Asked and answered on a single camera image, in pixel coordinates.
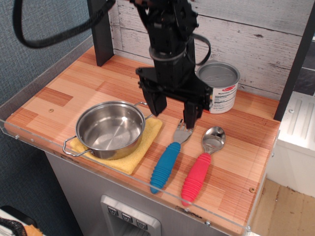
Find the orange plush object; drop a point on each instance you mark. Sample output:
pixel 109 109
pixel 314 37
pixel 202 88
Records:
pixel 31 230

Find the black and white device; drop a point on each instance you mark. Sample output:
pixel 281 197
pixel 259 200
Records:
pixel 12 222

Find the red handled metal spoon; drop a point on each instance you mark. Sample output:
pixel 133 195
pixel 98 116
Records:
pixel 212 141

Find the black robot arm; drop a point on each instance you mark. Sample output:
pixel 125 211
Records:
pixel 170 25

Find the white toy cabinet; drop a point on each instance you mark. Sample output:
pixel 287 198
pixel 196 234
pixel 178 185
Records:
pixel 292 163

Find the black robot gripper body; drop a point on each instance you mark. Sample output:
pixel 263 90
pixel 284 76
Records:
pixel 175 79

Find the dark grey right post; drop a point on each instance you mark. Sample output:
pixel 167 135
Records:
pixel 296 66

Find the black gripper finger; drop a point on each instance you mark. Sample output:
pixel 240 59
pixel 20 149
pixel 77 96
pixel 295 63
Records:
pixel 156 101
pixel 192 112

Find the stainless steel pot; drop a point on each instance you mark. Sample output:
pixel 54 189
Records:
pixel 110 130

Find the dark grey left post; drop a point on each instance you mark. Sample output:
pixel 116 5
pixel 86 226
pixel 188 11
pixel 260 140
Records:
pixel 102 37

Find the toy food can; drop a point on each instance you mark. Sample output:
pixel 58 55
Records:
pixel 223 78

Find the dark grey post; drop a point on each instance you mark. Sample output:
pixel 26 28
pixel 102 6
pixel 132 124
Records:
pixel 296 66
pixel 102 37

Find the blue handled metal fork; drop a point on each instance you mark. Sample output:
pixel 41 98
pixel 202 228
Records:
pixel 166 162

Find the silver dispenser button panel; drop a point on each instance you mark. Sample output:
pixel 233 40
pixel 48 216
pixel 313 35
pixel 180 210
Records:
pixel 124 220

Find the grey toy kitchen cabinet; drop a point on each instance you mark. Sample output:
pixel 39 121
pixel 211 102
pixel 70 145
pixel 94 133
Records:
pixel 83 187

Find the clear acrylic table guard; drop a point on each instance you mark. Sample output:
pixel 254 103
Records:
pixel 235 177

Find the yellow folded cloth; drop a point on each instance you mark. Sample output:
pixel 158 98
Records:
pixel 129 163

